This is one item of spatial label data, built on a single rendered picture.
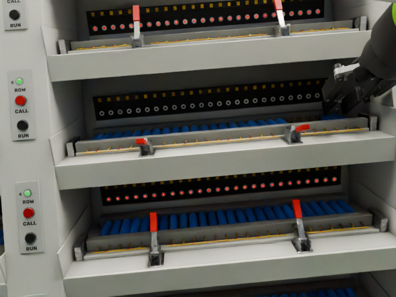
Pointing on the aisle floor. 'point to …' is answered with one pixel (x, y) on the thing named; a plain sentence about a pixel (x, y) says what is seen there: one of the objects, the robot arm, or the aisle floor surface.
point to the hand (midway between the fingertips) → (340, 102)
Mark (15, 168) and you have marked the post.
